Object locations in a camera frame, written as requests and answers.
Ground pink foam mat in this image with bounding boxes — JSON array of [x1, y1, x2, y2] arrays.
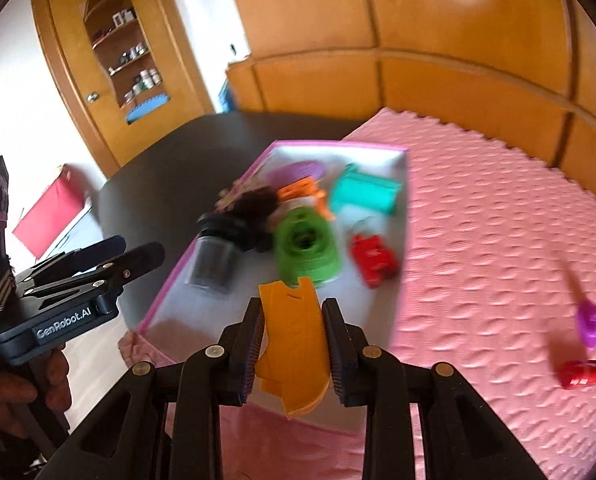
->
[[118, 106, 596, 480]]

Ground red toy car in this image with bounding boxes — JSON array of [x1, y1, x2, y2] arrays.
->
[[558, 359, 596, 390], [349, 232, 399, 288]]

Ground wooden door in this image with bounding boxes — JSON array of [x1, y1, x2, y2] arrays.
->
[[30, 0, 216, 181]]

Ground person's left hand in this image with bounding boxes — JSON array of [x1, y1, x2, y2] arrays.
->
[[0, 347, 72, 441]]

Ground purple ribbed lid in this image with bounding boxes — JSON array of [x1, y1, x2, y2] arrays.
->
[[267, 160, 325, 188]]

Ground brown plastic piece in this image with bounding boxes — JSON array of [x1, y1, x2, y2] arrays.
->
[[230, 187, 281, 233]]

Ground small orange toy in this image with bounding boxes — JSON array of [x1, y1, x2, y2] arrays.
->
[[277, 177, 336, 223]]

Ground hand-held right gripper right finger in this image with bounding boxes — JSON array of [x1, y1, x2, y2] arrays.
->
[[321, 297, 549, 480]]

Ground green and white plastic device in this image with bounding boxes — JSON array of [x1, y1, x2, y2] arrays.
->
[[273, 207, 341, 288]]

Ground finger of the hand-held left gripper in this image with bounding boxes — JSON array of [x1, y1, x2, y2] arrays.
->
[[20, 241, 166, 306], [15, 235, 127, 286]]

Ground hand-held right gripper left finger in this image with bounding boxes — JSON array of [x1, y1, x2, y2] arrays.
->
[[48, 297, 267, 480]]

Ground dark grey plastic cup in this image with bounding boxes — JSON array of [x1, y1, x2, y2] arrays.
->
[[185, 215, 271, 301]]

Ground blue foam mat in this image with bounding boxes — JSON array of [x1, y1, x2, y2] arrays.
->
[[125, 92, 171, 125]]

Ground teal ribbed plastic cup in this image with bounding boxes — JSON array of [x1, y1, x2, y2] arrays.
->
[[328, 164, 403, 217]]

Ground orange plastic cone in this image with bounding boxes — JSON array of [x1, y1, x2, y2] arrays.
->
[[255, 276, 333, 420]]

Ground pink cardboard box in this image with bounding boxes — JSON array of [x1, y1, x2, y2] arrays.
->
[[118, 140, 409, 436]]

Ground group of white bottles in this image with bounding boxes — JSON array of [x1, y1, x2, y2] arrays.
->
[[130, 70, 161, 98]]

